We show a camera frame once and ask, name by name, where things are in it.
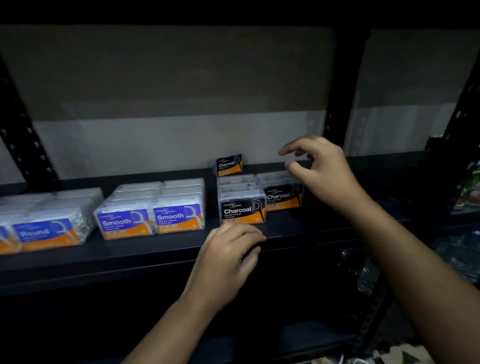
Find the person's left hand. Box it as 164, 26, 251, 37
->
181, 223, 268, 315

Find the person's right hand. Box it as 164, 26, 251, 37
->
278, 134, 372, 219

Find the black label dental floss box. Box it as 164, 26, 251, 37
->
215, 154, 244, 177
262, 182, 305, 212

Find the dark metal shelf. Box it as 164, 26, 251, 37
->
0, 0, 480, 364

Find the group of floss boxes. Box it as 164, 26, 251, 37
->
0, 170, 305, 256

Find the person's right forearm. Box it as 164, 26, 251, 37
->
343, 196, 480, 364

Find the row of green drink cans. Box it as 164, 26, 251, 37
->
453, 161, 480, 211

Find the pack of clear plastic bottles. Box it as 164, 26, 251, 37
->
337, 228, 480, 297

